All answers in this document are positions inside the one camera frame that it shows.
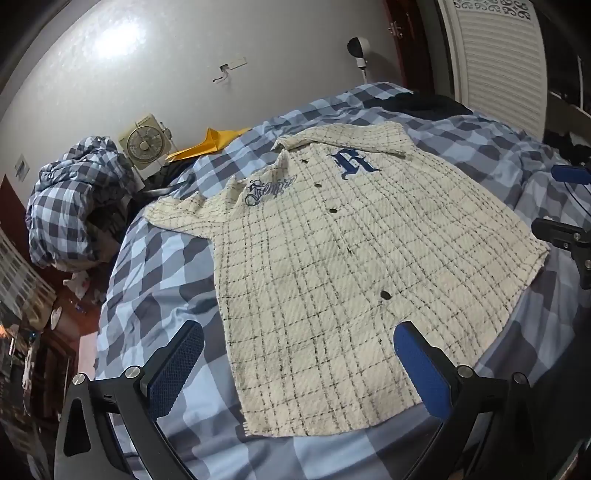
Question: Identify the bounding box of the blue grey checkered bed blanket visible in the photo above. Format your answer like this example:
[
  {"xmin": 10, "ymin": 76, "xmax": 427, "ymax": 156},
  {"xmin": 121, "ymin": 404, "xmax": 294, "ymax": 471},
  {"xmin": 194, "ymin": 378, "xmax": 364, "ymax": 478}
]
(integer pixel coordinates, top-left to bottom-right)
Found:
[{"xmin": 95, "ymin": 82, "xmax": 591, "ymax": 480}]

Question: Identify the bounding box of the black cloth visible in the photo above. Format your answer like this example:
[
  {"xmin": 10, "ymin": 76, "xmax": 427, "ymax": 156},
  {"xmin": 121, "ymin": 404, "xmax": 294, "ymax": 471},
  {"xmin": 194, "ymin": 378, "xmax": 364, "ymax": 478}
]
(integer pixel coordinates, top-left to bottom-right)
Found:
[{"xmin": 379, "ymin": 91, "xmax": 474, "ymax": 118}]

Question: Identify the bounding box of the white wall bracket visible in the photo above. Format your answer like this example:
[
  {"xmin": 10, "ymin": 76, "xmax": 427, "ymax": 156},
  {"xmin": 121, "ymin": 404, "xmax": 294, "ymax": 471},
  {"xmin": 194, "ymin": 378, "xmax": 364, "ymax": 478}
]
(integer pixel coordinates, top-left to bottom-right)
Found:
[{"xmin": 212, "ymin": 56, "xmax": 247, "ymax": 84}]

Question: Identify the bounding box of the dark wooden dresser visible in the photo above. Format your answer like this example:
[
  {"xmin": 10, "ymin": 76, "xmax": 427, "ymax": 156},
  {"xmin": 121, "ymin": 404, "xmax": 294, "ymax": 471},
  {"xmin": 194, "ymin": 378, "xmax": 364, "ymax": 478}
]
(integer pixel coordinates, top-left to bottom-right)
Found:
[{"xmin": 0, "ymin": 295, "xmax": 100, "ymax": 462}]

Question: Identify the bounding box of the beige box fan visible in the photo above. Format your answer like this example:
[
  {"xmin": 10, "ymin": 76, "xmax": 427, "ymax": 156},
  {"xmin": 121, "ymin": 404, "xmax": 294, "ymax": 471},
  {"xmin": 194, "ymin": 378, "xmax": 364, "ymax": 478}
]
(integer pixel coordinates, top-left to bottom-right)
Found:
[{"xmin": 117, "ymin": 114, "xmax": 175, "ymax": 181}]

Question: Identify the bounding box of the cream plaid shirt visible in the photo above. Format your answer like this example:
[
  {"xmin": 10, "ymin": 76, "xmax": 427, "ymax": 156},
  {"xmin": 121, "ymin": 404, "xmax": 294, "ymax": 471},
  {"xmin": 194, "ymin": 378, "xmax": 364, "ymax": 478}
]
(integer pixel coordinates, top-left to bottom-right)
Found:
[{"xmin": 144, "ymin": 121, "xmax": 551, "ymax": 438}]

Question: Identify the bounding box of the red wooden door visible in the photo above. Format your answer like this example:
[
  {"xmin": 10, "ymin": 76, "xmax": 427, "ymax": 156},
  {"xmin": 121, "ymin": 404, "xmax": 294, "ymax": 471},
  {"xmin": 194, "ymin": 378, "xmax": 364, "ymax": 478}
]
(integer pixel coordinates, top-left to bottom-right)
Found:
[{"xmin": 383, "ymin": 0, "xmax": 437, "ymax": 93}]

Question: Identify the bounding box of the crumpled checkered duvet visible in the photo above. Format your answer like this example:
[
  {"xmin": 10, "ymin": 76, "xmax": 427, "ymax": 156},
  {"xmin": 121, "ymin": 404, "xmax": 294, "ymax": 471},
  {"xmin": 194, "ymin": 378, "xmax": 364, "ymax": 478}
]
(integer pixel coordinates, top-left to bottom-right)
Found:
[{"xmin": 25, "ymin": 135, "xmax": 144, "ymax": 268}]

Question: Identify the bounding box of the white louvered panel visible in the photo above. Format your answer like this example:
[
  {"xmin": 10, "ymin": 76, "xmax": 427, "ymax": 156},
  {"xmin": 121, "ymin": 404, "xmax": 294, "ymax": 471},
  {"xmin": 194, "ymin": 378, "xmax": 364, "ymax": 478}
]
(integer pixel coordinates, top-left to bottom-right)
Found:
[{"xmin": 436, "ymin": 0, "xmax": 561, "ymax": 139}]

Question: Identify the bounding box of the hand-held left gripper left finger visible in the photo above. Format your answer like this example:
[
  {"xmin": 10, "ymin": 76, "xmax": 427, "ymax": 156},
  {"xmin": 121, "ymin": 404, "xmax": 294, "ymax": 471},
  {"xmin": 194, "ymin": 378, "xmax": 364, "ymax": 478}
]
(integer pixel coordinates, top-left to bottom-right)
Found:
[{"xmin": 54, "ymin": 320, "xmax": 206, "ymax": 480}]

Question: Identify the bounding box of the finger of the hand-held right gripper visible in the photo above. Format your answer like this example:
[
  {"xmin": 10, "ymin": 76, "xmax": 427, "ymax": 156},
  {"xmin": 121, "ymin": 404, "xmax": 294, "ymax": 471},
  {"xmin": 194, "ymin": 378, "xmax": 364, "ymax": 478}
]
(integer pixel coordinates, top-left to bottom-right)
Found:
[
  {"xmin": 551, "ymin": 163, "xmax": 591, "ymax": 186},
  {"xmin": 531, "ymin": 217, "xmax": 591, "ymax": 289}
]

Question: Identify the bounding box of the white slatted rail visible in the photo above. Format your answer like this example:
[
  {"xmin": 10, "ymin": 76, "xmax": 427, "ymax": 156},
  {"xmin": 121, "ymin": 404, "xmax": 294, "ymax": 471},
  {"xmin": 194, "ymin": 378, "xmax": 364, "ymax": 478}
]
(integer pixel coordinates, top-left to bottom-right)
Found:
[{"xmin": 0, "ymin": 226, "xmax": 56, "ymax": 324}]

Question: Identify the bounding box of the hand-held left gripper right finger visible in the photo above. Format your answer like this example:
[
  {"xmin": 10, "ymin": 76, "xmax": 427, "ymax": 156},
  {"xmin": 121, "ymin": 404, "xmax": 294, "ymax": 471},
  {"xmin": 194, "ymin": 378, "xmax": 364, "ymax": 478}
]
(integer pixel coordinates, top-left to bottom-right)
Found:
[{"xmin": 394, "ymin": 322, "xmax": 548, "ymax": 480}]

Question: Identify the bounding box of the white wall camera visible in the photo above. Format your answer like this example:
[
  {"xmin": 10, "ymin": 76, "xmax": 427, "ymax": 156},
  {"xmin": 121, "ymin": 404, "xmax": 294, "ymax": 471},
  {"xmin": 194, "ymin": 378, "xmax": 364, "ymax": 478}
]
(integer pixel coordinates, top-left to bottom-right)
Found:
[{"xmin": 347, "ymin": 36, "xmax": 372, "ymax": 84}]

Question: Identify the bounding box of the yellow cloth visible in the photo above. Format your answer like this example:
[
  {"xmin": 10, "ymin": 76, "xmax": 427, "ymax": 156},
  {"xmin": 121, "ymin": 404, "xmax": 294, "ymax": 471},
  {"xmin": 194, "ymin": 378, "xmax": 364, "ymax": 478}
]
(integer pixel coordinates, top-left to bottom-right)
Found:
[{"xmin": 166, "ymin": 128, "xmax": 252, "ymax": 162}]

